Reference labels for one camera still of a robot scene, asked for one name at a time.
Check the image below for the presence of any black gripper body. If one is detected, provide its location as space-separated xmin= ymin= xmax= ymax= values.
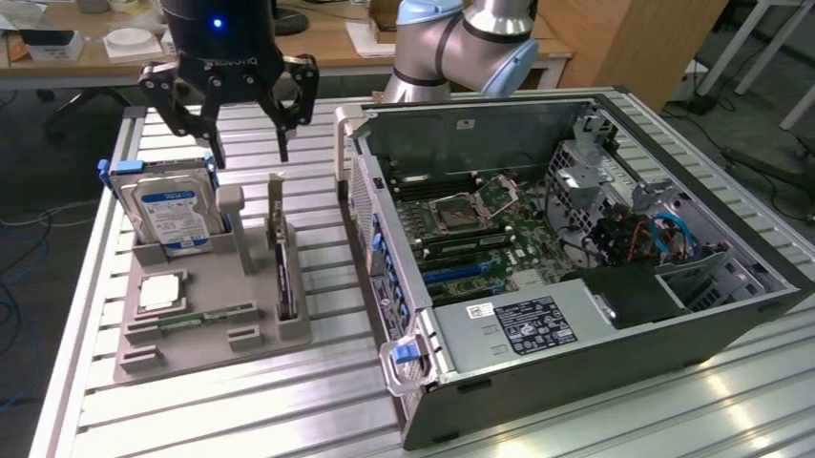
xmin=157 ymin=0 xmax=285 ymax=104

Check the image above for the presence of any white round holder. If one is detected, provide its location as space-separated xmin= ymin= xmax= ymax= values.
xmin=101 ymin=27 xmax=165 ymax=64

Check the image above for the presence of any silver CPU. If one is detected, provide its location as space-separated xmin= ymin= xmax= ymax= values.
xmin=137 ymin=275 xmax=182 ymax=316

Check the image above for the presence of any black RAM stick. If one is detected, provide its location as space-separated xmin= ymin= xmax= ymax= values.
xmin=418 ymin=228 xmax=514 ymax=257

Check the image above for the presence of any blue expansion slot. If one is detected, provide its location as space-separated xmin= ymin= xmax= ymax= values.
xmin=422 ymin=260 xmax=482 ymax=283

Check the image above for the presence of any wooden cabinet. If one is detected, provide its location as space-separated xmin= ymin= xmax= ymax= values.
xmin=540 ymin=0 xmax=731 ymax=111

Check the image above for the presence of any wooden desk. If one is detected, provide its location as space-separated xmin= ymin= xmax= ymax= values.
xmin=0 ymin=0 xmax=574 ymax=104

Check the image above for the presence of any brown cardboard box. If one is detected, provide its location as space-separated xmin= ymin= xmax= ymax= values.
xmin=368 ymin=0 xmax=402 ymax=44

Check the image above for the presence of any red wire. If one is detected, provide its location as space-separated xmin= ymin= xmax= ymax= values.
xmin=626 ymin=217 xmax=657 ymax=261

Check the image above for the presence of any metal drive cage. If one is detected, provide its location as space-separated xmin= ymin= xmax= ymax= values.
xmin=654 ymin=250 xmax=769 ymax=314

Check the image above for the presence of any metal socket cover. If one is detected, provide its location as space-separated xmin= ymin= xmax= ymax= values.
xmin=473 ymin=172 xmax=518 ymax=216

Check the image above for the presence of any grey parts rack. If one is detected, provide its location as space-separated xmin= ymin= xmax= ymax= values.
xmin=112 ymin=183 xmax=314 ymax=385

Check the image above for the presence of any black chair base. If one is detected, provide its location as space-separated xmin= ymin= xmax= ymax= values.
xmin=37 ymin=88 xmax=132 ymax=142

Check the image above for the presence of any black lamp base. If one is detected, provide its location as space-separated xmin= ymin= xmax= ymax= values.
xmin=276 ymin=8 xmax=312 ymax=36

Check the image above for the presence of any CPU socket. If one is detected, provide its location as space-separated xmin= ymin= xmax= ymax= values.
xmin=429 ymin=193 xmax=489 ymax=231

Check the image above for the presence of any grey power supply unit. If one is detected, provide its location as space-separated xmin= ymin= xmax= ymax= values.
xmin=432 ymin=279 xmax=618 ymax=373

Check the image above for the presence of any hard disk in blue caddy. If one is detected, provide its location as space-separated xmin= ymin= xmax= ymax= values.
xmin=96 ymin=155 xmax=221 ymax=261

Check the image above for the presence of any green motherboard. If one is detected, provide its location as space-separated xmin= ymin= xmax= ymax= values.
xmin=384 ymin=161 xmax=590 ymax=306

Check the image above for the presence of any metal disk bay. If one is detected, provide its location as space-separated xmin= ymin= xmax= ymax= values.
xmin=549 ymin=107 xmax=637 ymax=220

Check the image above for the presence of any white paper stack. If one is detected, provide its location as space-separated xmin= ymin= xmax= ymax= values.
xmin=345 ymin=21 xmax=400 ymax=58

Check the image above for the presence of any blue wire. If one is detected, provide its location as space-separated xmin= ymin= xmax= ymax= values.
xmin=654 ymin=209 xmax=701 ymax=263

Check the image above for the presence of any white table frame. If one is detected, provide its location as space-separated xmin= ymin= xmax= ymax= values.
xmin=696 ymin=0 xmax=815 ymax=130

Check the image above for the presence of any blue floor cable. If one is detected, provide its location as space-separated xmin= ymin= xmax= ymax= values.
xmin=0 ymin=223 xmax=52 ymax=411

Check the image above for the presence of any open black PC case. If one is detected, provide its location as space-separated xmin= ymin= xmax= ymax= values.
xmin=333 ymin=93 xmax=815 ymax=452

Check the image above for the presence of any white box with dark lid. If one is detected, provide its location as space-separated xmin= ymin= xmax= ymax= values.
xmin=17 ymin=29 xmax=85 ymax=62

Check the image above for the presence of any graphics card with metal bracket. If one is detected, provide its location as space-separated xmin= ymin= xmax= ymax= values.
xmin=262 ymin=172 xmax=301 ymax=322

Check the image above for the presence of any green RAM stick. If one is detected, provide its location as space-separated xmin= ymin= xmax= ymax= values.
xmin=154 ymin=307 xmax=234 ymax=331

